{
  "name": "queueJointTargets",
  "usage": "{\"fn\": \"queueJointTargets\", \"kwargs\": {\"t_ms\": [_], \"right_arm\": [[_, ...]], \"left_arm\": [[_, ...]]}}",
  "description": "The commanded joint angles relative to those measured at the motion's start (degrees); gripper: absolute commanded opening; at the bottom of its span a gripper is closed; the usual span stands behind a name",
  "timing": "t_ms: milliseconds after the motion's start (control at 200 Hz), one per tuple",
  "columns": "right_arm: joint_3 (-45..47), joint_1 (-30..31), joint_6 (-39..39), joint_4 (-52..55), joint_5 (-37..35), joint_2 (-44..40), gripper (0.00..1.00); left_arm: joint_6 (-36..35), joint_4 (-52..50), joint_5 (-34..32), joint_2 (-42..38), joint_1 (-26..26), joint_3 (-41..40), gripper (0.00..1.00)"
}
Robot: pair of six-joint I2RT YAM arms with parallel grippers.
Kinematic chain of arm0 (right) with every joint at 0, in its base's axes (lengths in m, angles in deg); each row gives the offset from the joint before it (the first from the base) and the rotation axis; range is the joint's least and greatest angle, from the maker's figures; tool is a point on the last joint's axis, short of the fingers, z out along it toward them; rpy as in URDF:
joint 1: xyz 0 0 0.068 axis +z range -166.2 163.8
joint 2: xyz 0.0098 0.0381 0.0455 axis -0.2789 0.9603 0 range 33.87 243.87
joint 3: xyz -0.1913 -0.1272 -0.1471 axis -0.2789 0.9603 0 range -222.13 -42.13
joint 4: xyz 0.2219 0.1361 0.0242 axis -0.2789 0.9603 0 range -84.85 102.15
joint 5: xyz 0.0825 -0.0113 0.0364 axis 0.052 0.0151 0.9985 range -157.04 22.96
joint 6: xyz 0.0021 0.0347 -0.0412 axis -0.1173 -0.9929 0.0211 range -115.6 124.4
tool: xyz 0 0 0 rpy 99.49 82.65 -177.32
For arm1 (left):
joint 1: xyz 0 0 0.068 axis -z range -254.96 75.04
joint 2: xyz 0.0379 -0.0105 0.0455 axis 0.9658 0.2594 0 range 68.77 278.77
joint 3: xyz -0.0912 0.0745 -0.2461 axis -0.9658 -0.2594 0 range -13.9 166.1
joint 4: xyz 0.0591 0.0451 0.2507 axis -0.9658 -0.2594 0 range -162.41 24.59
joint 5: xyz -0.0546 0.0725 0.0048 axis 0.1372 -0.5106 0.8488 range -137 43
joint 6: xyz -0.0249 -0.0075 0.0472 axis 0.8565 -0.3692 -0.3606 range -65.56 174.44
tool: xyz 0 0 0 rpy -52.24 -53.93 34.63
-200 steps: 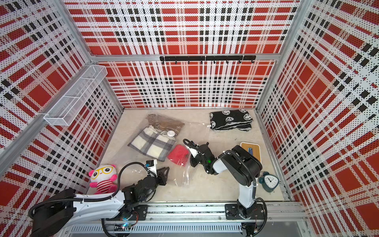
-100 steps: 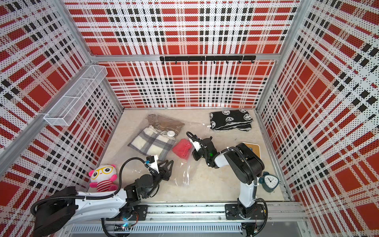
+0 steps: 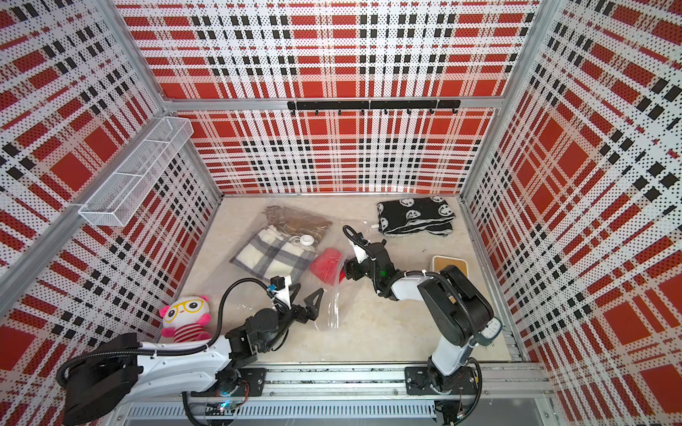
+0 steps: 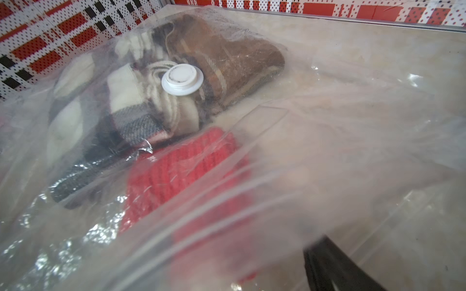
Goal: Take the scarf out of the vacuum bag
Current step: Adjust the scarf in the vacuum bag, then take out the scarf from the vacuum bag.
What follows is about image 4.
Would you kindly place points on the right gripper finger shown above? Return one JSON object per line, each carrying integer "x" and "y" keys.
{"x": 328, "y": 268}

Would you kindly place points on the clear plastic vacuum bag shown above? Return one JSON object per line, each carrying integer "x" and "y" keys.
{"x": 360, "y": 138}

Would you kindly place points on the brown fringed scarf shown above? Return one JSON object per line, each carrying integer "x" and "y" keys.
{"x": 234, "y": 62}

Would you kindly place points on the white vacuum bag valve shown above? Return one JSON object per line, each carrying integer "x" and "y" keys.
{"x": 182, "y": 80}

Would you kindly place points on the grey white plaid scarf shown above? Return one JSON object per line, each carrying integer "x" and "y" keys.
{"x": 107, "y": 105}

